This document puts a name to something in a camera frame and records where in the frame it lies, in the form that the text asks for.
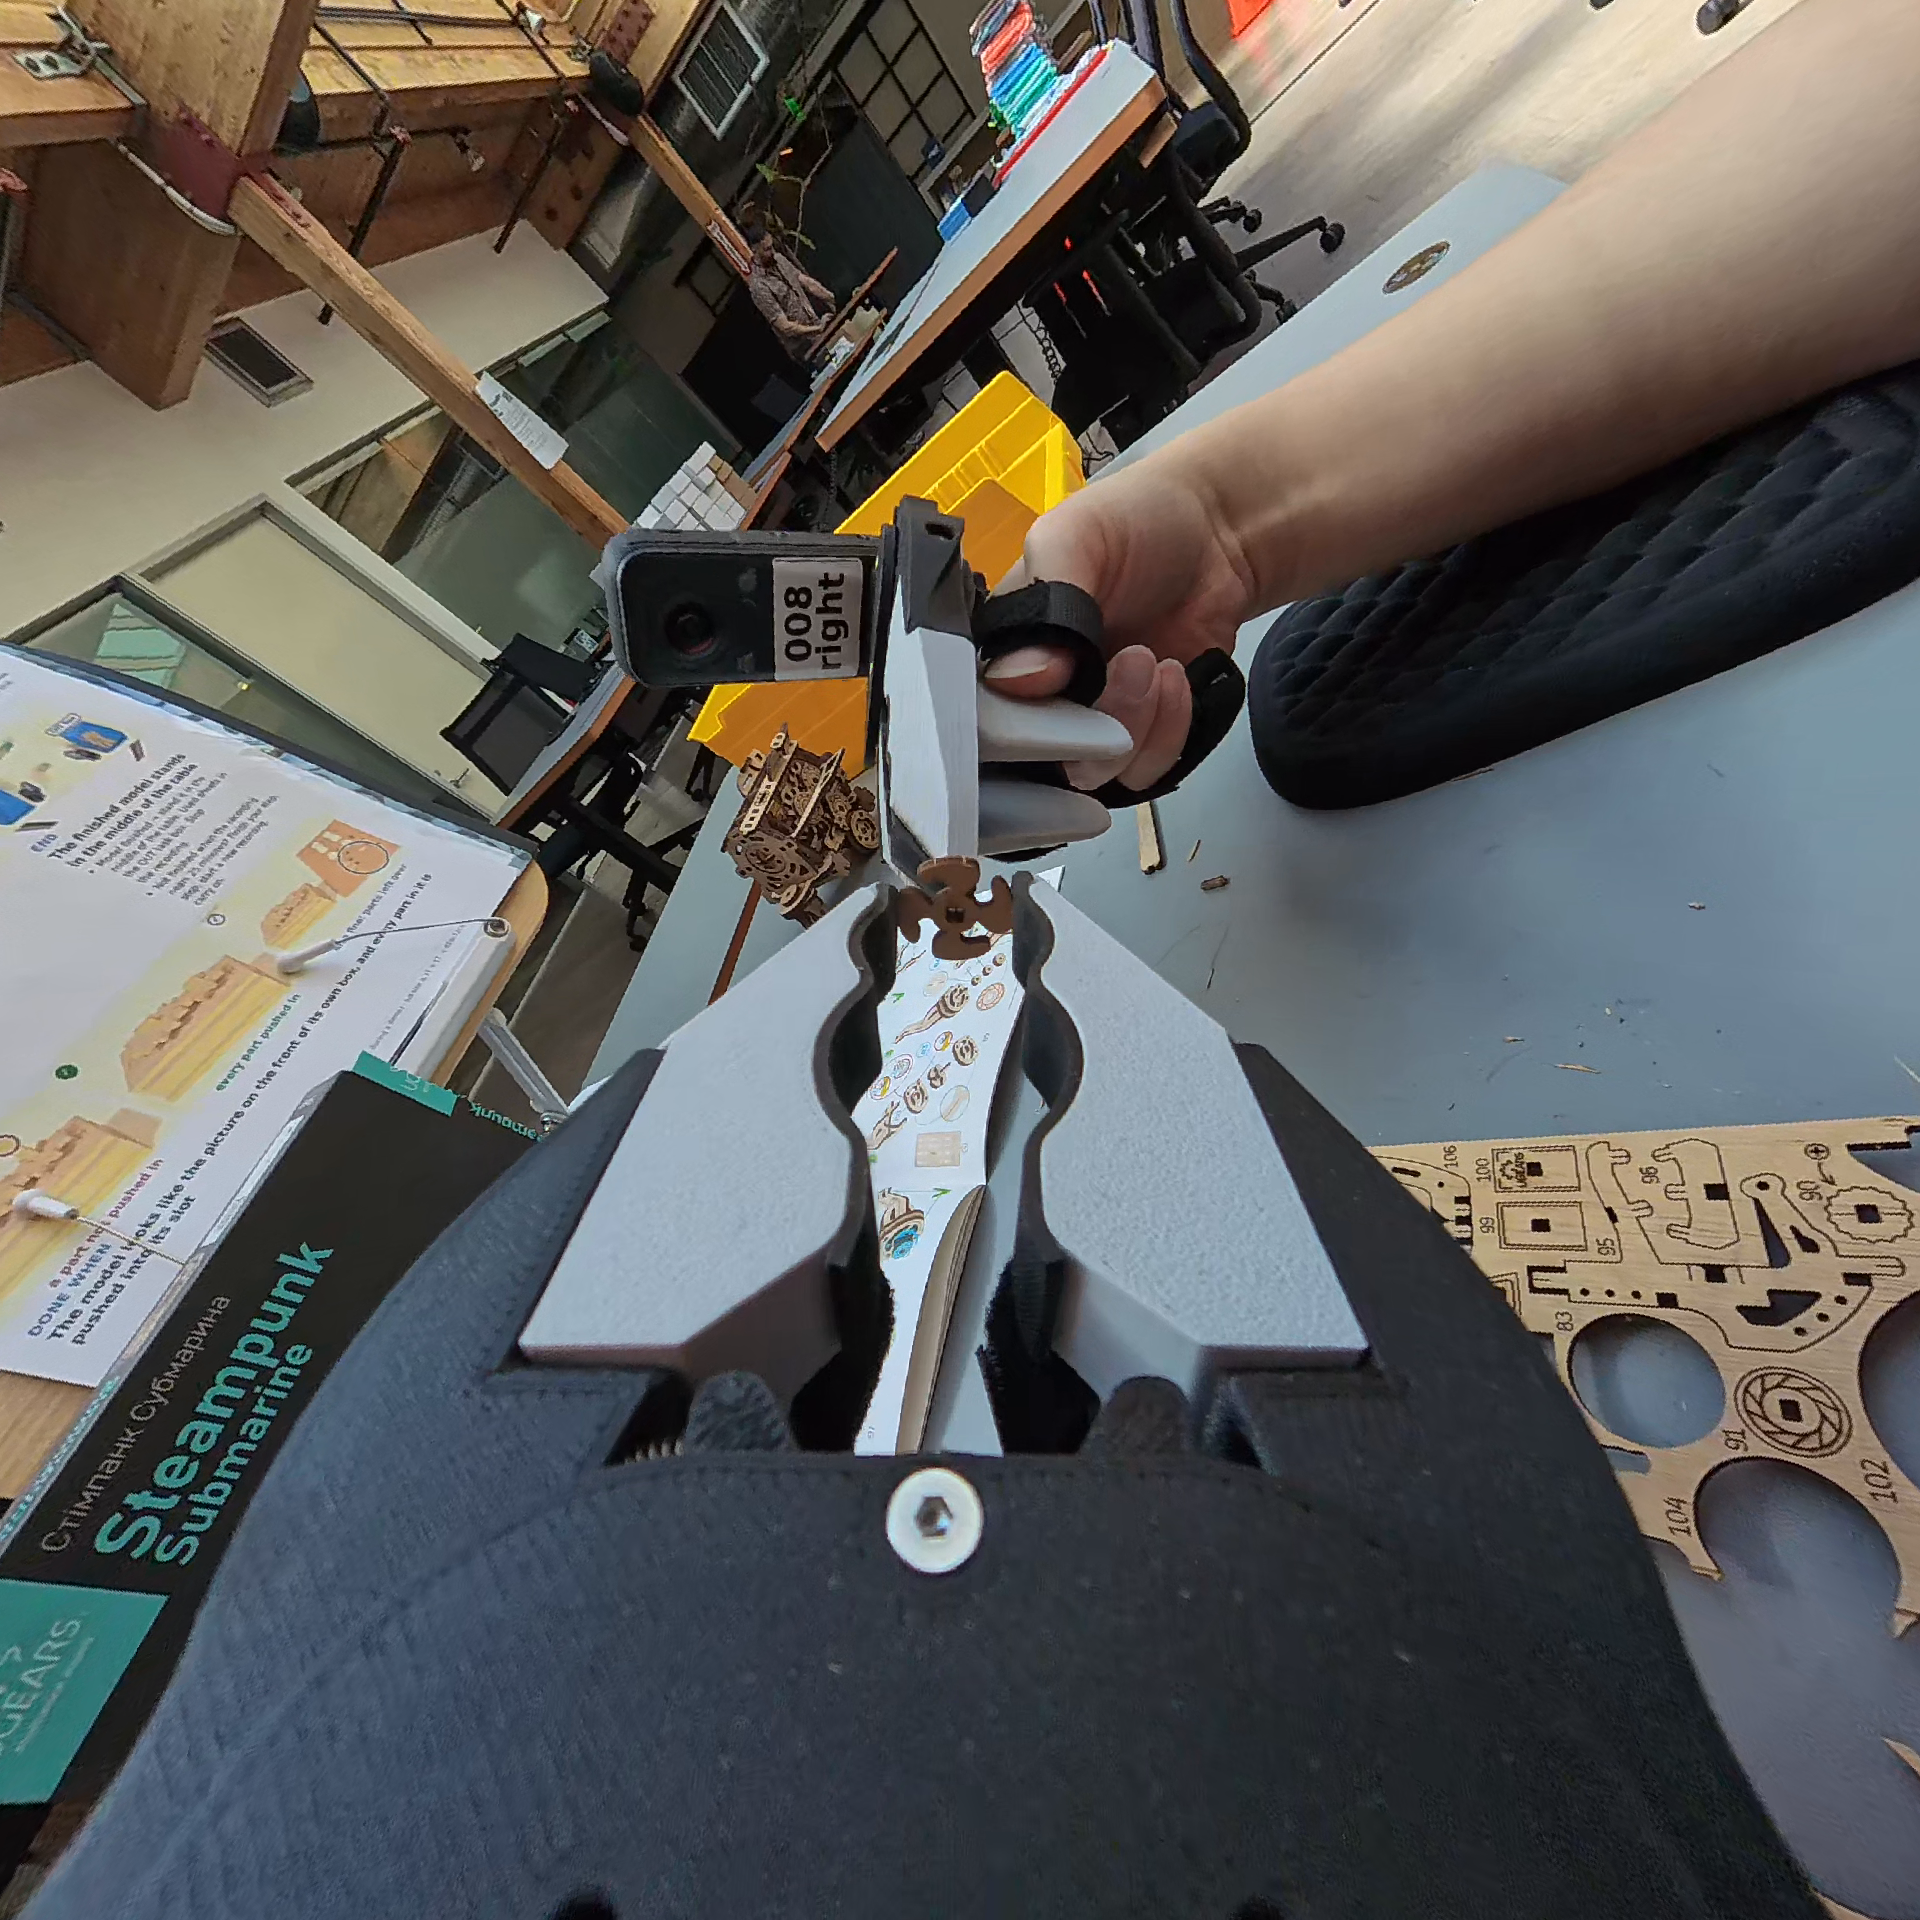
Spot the stack of white boxes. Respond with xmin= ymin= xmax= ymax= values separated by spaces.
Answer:
xmin=656 ymin=440 xmax=754 ymax=521

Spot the row of black office chairs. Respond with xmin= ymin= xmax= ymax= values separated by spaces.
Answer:
xmin=1160 ymin=0 xmax=1353 ymax=348

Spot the person's right forearm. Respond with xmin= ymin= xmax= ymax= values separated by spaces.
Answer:
xmin=1222 ymin=31 xmax=1920 ymax=640

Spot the assembly instruction booklet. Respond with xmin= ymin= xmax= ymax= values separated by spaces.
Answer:
xmin=854 ymin=929 xmax=1038 ymax=1457

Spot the laser-cut plywood parts sheet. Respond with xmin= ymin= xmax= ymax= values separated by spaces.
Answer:
xmin=1372 ymin=1114 xmax=1920 ymax=1787

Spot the metal duct air vent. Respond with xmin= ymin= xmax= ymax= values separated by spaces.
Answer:
xmin=671 ymin=4 xmax=776 ymax=140

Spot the small wooden wheel part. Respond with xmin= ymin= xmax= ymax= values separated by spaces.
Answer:
xmin=895 ymin=856 xmax=1017 ymax=963

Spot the yellow storage bin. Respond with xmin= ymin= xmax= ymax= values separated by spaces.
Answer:
xmin=687 ymin=371 xmax=1085 ymax=783

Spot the stack of colourful trays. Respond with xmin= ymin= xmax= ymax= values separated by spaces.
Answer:
xmin=972 ymin=0 xmax=1103 ymax=144

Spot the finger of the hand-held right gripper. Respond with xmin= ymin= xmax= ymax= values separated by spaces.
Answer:
xmin=872 ymin=626 xmax=988 ymax=890

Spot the assembled wooden model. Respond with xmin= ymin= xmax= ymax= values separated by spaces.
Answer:
xmin=720 ymin=726 xmax=886 ymax=929

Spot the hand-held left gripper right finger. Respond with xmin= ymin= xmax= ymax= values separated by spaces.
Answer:
xmin=990 ymin=874 xmax=1376 ymax=1450

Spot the white paper notice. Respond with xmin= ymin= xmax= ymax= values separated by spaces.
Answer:
xmin=473 ymin=371 xmax=575 ymax=472

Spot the wall air vent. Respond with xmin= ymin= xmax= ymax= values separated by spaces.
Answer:
xmin=199 ymin=321 xmax=318 ymax=410

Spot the black mesh desk chair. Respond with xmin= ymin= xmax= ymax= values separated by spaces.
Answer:
xmin=440 ymin=632 xmax=633 ymax=799

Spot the person's right hand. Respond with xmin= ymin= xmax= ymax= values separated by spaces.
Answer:
xmin=983 ymin=448 xmax=1256 ymax=799

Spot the long grey-topped desk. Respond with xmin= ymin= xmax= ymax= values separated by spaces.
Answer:
xmin=813 ymin=41 xmax=1175 ymax=454

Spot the laminated instruction sheet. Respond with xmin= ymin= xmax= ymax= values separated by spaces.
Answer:
xmin=0 ymin=642 xmax=529 ymax=1391

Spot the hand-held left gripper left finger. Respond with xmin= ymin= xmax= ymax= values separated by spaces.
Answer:
xmin=514 ymin=884 xmax=905 ymax=1454

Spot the black model kit box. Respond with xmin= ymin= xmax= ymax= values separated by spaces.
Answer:
xmin=0 ymin=1049 xmax=578 ymax=1808

